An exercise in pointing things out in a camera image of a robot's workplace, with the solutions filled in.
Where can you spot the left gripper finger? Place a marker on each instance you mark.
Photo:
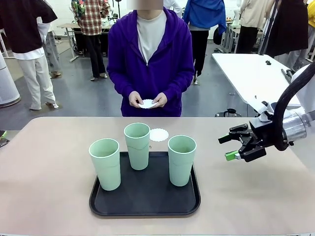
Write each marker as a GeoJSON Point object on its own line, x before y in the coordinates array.
{"type": "Point", "coordinates": [2, 134]}
{"type": "Point", "coordinates": [3, 143]}

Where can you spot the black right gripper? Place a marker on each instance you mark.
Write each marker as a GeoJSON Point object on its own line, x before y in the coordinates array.
{"type": "Point", "coordinates": [263, 132]}

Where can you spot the light green plastic cup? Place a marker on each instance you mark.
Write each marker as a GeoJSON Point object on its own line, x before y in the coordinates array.
{"type": "Point", "coordinates": [105, 169]}
{"type": "Point", "coordinates": [137, 157]}
{"type": "Point", "coordinates": [180, 169]}

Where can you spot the white scalloped paper coaster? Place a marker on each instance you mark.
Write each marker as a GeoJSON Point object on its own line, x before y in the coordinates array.
{"type": "Point", "coordinates": [147, 104]}
{"type": "Point", "coordinates": [160, 135]}

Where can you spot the person's right forearm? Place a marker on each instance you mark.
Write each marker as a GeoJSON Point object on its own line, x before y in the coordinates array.
{"type": "Point", "coordinates": [119, 84]}

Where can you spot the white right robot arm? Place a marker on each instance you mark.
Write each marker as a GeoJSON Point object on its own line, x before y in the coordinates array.
{"type": "Point", "coordinates": [307, 93]}

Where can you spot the person's left forearm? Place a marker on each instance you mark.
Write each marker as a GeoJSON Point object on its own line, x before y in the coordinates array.
{"type": "Point", "coordinates": [179, 83]}

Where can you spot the person's left hand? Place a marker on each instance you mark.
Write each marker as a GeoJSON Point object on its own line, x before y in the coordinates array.
{"type": "Point", "coordinates": [160, 100]}

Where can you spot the person's right hand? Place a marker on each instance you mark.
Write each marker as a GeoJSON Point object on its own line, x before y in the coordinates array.
{"type": "Point", "coordinates": [135, 98]}

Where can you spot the black kettle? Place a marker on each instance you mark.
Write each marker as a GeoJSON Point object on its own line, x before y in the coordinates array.
{"type": "Point", "coordinates": [231, 113]}

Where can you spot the white cylindrical appliance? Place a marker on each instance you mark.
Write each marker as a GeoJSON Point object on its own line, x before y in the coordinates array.
{"type": "Point", "coordinates": [7, 86]}

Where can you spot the white folding table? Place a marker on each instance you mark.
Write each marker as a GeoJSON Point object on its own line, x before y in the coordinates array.
{"type": "Point", "coordinates": [246, 73]}

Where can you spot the black bar tool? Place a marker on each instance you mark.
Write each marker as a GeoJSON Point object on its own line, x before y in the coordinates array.
{"type": "Point", "coordinates": [286, 75]}

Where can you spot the small black object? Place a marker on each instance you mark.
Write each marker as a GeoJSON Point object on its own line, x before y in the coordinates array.
{"type": "Point", "coordinates": [268, 62]}

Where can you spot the person in grey trousers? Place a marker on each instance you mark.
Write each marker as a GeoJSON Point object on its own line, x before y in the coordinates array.
{"type": "Point", "coordinates": [53, 54]}

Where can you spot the black slanted pole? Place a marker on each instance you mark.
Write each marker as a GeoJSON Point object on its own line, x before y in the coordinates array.
{"type": "Point", "coordinates": [263, 46]}

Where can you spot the person in purple hoodie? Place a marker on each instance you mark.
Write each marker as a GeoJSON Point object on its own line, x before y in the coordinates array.
{"type": "Point", "coordinates": [172, 61]}

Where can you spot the black plastic serving tray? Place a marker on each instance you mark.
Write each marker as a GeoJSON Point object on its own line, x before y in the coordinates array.
{"type": "Point", "coordinates": [147, 196]}

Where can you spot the person in black top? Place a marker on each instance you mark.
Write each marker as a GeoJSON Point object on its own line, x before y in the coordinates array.
{"type": "Point", "coordinates": [22, 24]}

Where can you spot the person in black coat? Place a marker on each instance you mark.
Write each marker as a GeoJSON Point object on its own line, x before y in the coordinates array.
{"type": "Point", "coordinates": [288, 29]}

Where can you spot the grey background desk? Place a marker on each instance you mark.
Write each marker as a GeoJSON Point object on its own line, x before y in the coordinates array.
{"type": "Point", "coordinates": [66, 25]}

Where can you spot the person in beige coat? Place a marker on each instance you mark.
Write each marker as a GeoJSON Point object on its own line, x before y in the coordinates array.
{"type": "Point", "coordinates": [253, 14]}

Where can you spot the person in blue jacket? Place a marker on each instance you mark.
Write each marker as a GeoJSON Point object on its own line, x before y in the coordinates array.
{"type": "Point", "coordinates": [204, 14]}

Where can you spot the person in plaid shirt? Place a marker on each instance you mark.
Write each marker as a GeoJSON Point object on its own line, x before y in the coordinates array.
{"type": "Point", "coordinates": [92, 19]}

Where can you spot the person in yellow top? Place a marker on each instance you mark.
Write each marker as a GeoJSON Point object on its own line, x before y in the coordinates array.
{"type": "Point", "coordinates": [312, 12]}

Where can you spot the person in white shirt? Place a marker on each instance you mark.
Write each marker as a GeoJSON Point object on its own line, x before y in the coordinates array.
{"type": "Point", "coordinates": [176, 6]}

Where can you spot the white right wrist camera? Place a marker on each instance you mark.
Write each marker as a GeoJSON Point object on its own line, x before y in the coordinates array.
{"type": "Point", "coordinates": [264, 115]}

